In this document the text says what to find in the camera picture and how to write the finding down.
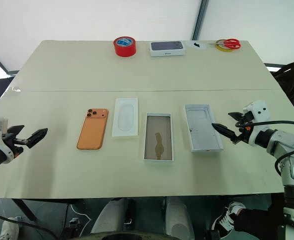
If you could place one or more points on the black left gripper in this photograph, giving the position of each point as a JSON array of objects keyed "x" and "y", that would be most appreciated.
[{"x": 11, "y": 144}]

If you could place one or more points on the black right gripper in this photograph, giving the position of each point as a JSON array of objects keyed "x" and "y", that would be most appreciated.
[{"x": 244, "y": 133}]

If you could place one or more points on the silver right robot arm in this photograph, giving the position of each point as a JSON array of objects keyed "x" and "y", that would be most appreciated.
[{"x": 287, "y": 142}]

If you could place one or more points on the white phone box base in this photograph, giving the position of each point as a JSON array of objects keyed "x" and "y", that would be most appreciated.
[{"x": 203, "y": 130}]

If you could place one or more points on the phone box tray with paper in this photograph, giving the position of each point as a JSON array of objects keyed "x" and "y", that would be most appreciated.
[{"x": 159, "y": 137}]

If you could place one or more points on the closed white phone box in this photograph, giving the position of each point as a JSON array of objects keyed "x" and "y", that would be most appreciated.
[{"x": 167, "y": 48}]

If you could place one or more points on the white phone box insert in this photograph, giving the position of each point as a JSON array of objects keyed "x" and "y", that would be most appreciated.
[{"x": 125, "y": 117}]

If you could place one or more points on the orange smartphone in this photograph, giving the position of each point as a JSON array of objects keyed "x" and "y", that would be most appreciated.
[{"x": 93, "y": 130}]

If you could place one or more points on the thin yellow tape roll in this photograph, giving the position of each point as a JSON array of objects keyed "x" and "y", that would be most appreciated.
[{"x": 220, "y": 48}]

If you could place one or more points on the black table leg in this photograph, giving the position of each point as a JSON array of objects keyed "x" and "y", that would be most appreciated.
[{"x": 24, "y": 210}]

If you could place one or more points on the white shoe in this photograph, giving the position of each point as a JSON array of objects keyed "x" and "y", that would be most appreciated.
[{"x": 9, "y": 228}]

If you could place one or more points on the black and white sneaker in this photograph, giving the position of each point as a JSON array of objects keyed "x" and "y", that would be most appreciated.
[{"x": 224, "y": 220}]

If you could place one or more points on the black trouser leg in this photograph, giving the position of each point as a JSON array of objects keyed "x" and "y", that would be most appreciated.
[{"x": 259, "y": 220}]

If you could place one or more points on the small black floor device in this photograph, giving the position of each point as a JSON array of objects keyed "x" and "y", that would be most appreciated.
[{"x": 73, "y": 226}]

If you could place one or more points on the white robot leg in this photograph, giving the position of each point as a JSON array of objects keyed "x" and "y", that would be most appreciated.
[
  {"x": 112, "y": 215},
  {"x": 178, "y": 217}
]

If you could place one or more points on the red tape roll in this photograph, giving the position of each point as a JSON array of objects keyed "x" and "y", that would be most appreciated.
[{"x": 124, "y": 48}]

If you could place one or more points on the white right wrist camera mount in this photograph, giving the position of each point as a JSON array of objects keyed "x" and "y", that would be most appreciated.
[{"x": 259, "y": 110}]

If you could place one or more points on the grey metal frame pole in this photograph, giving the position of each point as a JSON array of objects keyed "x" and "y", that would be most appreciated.
[{"x": 200, "y": 20}]

